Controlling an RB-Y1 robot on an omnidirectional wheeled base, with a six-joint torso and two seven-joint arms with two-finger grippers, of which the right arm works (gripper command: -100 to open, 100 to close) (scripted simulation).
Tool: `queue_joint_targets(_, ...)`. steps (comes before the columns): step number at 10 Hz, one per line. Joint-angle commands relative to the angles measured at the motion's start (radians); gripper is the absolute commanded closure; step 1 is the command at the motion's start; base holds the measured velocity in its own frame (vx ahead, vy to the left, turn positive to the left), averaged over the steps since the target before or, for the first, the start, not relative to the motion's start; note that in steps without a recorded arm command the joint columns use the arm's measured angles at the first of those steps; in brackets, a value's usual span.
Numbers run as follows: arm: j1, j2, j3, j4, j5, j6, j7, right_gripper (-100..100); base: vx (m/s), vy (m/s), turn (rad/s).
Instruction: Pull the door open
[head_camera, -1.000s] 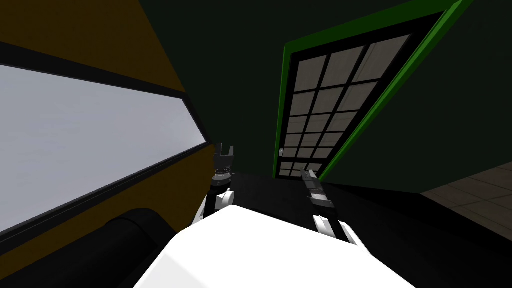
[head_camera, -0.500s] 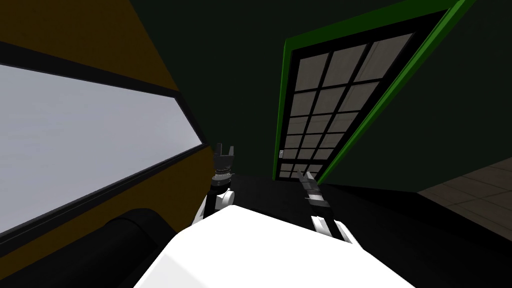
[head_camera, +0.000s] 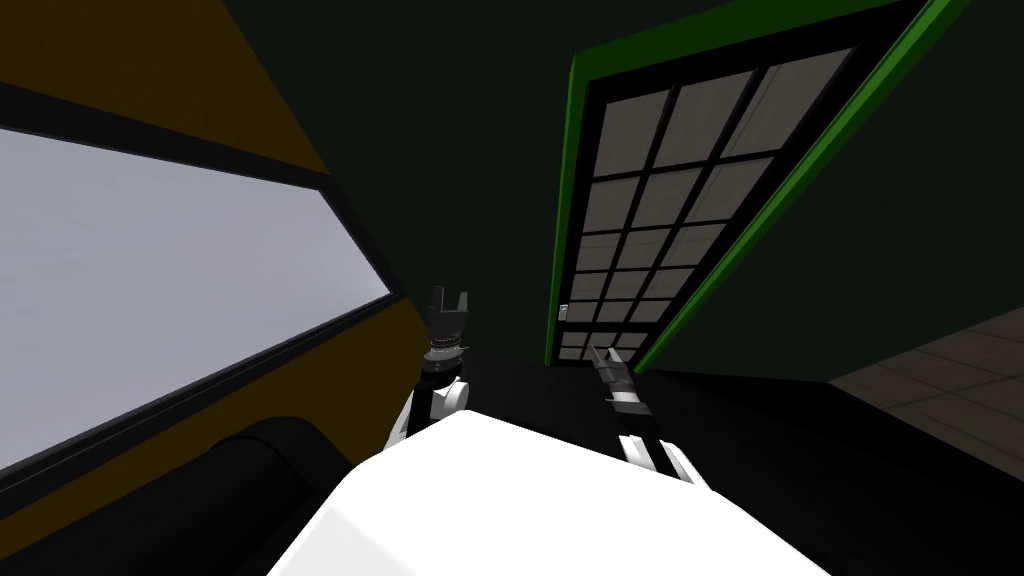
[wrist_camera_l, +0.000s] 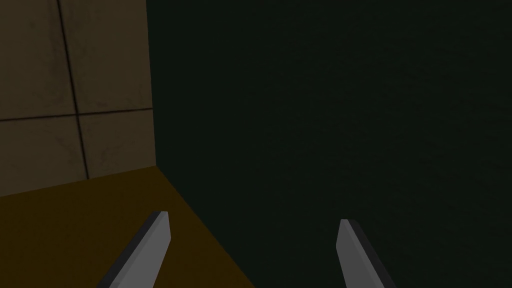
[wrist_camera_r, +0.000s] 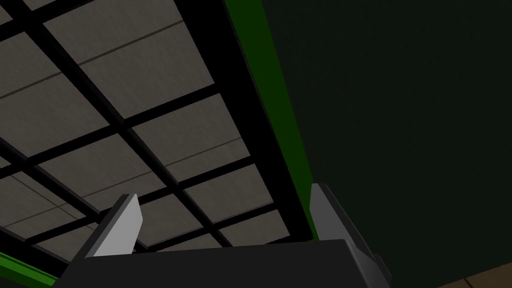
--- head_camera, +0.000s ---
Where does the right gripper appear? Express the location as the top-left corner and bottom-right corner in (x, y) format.
(589, 344), (637, 393)

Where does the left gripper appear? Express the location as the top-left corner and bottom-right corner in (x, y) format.
(425, 285), (470, 345)

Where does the black glass-pane door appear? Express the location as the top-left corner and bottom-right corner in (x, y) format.
(550, 0), (939, 370)

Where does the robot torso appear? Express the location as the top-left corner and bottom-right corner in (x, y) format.
(266, 409), (835, 576)

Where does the black-framed window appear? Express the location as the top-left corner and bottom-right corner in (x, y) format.
(0, 79), (404, 517)

